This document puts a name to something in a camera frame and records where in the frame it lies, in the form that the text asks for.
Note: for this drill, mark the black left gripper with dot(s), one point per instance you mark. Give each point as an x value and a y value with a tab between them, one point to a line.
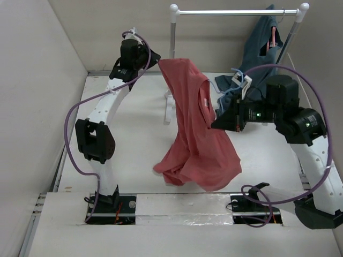
154	59

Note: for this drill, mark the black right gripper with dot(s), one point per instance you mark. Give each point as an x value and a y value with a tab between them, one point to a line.
230	120

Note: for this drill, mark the light blue wire hanger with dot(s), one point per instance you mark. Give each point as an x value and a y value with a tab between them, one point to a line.
227	90

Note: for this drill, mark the red t shirt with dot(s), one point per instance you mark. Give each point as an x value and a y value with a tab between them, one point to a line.
199	154

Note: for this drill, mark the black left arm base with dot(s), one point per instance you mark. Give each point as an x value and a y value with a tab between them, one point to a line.
115	209

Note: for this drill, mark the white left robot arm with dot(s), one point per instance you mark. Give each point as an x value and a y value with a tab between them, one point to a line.
94	138

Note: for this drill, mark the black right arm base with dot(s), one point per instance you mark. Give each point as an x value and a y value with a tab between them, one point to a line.
249	213

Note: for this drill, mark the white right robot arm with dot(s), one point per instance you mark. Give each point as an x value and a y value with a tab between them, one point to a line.
308	136

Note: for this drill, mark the pink hanger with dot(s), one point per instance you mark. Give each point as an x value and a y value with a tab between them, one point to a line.
272	42

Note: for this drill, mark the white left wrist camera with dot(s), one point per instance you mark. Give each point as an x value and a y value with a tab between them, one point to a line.
133	35

